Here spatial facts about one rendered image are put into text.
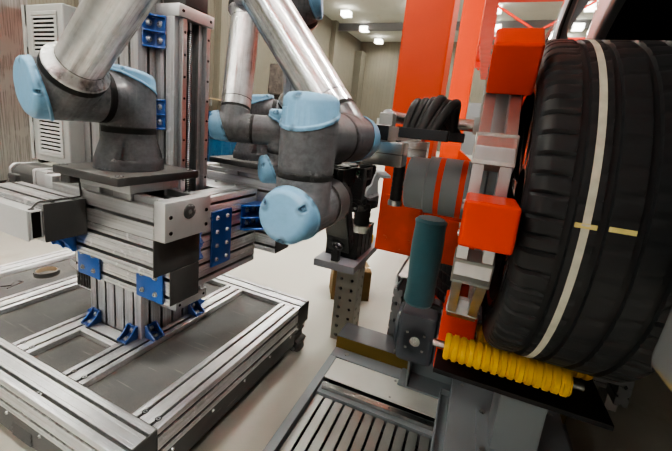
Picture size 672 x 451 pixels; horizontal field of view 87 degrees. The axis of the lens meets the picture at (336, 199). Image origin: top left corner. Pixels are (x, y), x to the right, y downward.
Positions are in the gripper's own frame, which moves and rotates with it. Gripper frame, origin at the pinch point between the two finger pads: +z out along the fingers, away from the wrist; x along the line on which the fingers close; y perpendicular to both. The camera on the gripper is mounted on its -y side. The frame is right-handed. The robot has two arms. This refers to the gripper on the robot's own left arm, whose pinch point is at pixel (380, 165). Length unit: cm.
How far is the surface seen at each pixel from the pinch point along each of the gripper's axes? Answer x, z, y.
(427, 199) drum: 26.4, -1.3, -1.1
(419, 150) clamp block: 5.2, 8.7, -6.6
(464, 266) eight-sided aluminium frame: 49.1, -8.4, 1.1
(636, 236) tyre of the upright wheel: 65, 2, -13
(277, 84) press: -761, 135, 69
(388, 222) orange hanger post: -13.3, 16.4, 26.8
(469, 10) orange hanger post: -175, 154, -72
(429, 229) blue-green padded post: 18.7, 8.4, 11.6
